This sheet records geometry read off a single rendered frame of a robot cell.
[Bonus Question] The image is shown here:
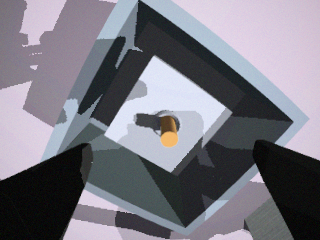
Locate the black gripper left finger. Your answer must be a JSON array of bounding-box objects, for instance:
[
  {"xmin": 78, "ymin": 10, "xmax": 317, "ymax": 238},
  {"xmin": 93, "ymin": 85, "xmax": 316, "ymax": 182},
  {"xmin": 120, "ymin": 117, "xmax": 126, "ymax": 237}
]
[{"xmin": 0, "ymin": 143, "xmax": 93, "ymax": 240}]

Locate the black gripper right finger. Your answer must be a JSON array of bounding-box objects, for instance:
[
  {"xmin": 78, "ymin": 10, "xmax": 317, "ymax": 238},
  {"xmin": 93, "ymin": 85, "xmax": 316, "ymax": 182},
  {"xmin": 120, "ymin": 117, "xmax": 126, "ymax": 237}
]
[{"xmin": 252, "ymin": 140, "xmax": 320, "ymax": 240}]

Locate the brown cylindrical peg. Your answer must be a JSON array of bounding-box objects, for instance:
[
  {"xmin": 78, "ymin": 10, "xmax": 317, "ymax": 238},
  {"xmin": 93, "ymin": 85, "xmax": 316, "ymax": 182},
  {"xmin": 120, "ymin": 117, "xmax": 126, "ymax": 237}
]
[{"xmin": 161, "ymin": 115, "xmax": 178, "ymax": 147}]

